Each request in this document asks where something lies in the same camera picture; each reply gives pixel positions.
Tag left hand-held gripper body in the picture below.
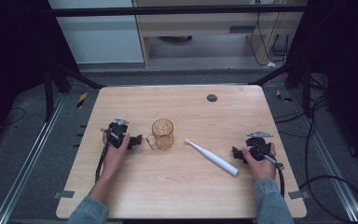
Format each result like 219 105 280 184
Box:
101 117 131 149

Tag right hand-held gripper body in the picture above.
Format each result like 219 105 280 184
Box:
244 130 275 162

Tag white electric toothbrush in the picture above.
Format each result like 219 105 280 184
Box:
184 138 240 176

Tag amber glass mug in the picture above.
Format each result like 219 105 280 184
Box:
145 118 175 151

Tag person's right hand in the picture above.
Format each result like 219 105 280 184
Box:
241 143 277 182

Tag person's left hand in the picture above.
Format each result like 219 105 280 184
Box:
101 133 131 177

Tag yellow black striped tape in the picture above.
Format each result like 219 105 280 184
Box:
76 91 89 109
275 89 293 104

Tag black metal stand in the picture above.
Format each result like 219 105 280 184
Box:
248 59 314 119
41 61 107 123

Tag white cabinet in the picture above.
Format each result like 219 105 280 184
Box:
48 0 145 65

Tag dark curtain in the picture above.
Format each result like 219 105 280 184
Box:
0 0 82 153
287 0 358 175

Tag light wooden desk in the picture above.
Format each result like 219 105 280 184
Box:
131 0 306 68

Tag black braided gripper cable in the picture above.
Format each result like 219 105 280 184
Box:
263 153 286 199
94 140 110 184

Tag black floor cables bundle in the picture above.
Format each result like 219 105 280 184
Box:
272 73 330 188

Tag grey metal table bracket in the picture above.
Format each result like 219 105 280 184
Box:
52 189 76 200
287 189 310 201

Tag aluminium floor rail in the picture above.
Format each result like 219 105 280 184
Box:
0 92 68 224
291 89 358 224

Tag thin black floor cable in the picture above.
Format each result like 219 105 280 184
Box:
0 106 27 129

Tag black hanging cables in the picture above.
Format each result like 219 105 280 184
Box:
249 11 291 67

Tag black horizontal frame bar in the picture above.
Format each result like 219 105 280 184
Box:
48 4 310 18

